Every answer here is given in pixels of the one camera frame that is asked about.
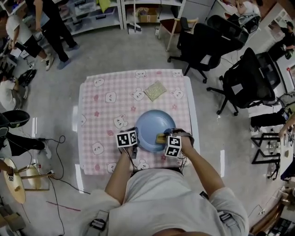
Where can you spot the flat cardboard boxes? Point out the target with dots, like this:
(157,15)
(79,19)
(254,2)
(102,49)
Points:
(11,221)

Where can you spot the black round pan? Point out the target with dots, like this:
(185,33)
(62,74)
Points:
(16,117)

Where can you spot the person's white shirt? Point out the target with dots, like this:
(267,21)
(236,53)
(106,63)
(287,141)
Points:
(166,202)

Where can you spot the big blue plate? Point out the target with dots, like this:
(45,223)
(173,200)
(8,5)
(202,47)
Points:
(152,126)

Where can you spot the cardboard box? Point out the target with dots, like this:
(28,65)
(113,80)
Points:
(147,17)

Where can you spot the white square table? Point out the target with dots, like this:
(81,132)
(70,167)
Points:
(194,129)

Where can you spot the round wooden stool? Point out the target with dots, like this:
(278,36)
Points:
(16,189)

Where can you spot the wooden chair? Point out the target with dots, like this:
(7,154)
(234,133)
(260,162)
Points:
(169,25)

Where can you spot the pink checkered tablecloth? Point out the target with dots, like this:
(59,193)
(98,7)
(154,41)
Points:
(103,110)

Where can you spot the white desk with black frame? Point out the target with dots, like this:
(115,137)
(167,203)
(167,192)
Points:
(285,161)

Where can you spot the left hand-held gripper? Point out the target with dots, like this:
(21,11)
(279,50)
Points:
(125,139)

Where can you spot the green scouring pad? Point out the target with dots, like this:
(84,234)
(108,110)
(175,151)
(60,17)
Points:
(155,91)

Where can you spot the yellow sponge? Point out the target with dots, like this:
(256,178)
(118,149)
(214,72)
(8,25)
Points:
(161,140)

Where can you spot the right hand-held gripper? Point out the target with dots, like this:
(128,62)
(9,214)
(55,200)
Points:
(172,146)

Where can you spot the white shelving unit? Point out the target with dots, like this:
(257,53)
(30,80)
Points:
(166,7)
(92,13)

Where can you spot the person's left forearm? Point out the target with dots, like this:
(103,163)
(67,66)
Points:
(117,177)

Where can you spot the person's right forearm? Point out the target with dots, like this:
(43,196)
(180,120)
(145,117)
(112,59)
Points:
(202,170)

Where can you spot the black mesh office chair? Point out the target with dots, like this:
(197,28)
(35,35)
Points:
(273,69)
(202,46)
(249,90)

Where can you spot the white mop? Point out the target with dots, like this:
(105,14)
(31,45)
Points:
(134,30)

